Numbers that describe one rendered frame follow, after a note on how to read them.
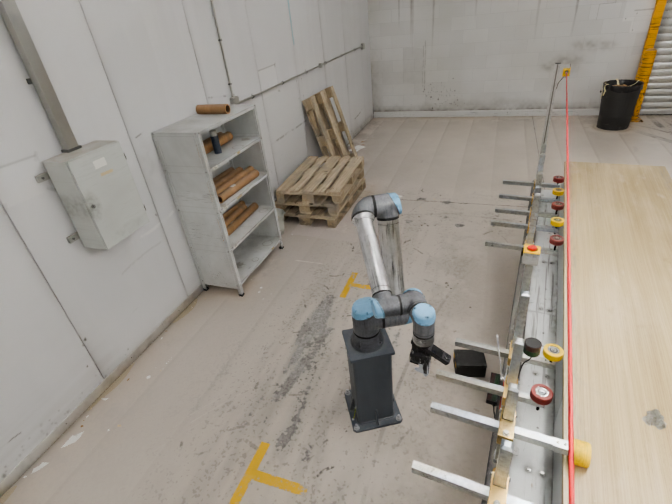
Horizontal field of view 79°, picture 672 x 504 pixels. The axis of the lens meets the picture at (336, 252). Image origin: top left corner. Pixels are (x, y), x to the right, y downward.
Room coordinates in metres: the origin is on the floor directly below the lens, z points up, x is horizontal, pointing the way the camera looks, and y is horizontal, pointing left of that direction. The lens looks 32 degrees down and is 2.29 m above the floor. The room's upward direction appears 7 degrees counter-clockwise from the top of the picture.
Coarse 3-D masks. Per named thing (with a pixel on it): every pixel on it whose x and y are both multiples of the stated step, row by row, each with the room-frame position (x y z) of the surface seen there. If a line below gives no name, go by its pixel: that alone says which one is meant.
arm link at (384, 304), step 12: (360, 204) 1.84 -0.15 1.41; (372, 204) 1.84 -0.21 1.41; (360, 216) 1.78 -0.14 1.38; (372, 216) 1.80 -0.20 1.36; (360, 228) 1.73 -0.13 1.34; (372, 228) 1.72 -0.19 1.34; (360, 240) 1.68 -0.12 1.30; (372, 240) 1.65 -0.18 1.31; (372, 252) 1.58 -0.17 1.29; (372, 264) 1.53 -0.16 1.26; (372, 276) 1.48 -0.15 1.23; (384, 276) 1.47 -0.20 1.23; (372, 288) 1.43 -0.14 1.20; (384, 288) 1.41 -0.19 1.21; (372, 300) 1.37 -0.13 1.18; (384, 300) 1.35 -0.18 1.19; (396, 300) 1.35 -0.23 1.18; (384, 312) 1.32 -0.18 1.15; (396, 312) 1.32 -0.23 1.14
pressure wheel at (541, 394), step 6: (534, 384) 1.06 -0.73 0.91; (540, 384) 1.06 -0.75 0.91; (534, 390) 1.03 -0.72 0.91; (540, 390) 1.03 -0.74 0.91; (546, 390) 1.03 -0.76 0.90; (534, 396) 1.01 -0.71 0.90; (540, 396) 1.00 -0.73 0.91; (546, 396) 1.00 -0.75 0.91; (552, 396) 1.00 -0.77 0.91; (540, 402) 0.99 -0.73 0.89; (546, 402) 0.98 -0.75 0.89
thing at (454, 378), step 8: (440, 376) 1.20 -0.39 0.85; (448, 376) 1.19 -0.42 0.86; (456, 376) 1.18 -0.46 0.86; (464, 376) 1.18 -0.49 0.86; (464, 384) 1.15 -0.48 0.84; (472, 384) 1.13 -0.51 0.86; (480, 384) 1.13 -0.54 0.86; (488, 384) 1.12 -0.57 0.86; (488, 392) 1.10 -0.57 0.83; (496, 392) 1.09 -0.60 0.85; (520, 392) 1.06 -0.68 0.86; (520, 400) 1.04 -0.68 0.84; (528, 400) 1.03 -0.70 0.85
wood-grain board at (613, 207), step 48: (576, 192) 2.69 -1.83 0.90; (624, 192) 2.61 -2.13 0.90; (576, 240) 2.06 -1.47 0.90; (624, 240) 2.00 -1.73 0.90; (576, 288) 1.62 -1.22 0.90; (624, 288) 1.58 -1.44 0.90; (576, 336) 1.29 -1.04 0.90; (624, 336) 1.26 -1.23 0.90; (576, 384) 1.04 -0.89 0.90; (624, 384) 1.02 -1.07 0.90; (576, 432) 0.84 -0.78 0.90; (624, 432) 0.82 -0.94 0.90; (576, 480) 0.68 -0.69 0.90; (624, 480) 0.67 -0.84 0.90
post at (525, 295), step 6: (522, 294) 1.33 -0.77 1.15; (528, 294) 1.32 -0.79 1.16; (522, 300) 1.32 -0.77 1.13; (528, 300) 1.31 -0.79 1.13; (522, 306) 1.32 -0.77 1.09; (522, 312) 1.32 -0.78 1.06; (522, 318) 1.31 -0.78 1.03; (516, 324) 1.32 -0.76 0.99; (522, 324) 1.31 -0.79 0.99; (516, 330) 1.32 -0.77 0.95; (522, 330) 1.31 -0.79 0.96; (516, 336) 1.32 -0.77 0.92
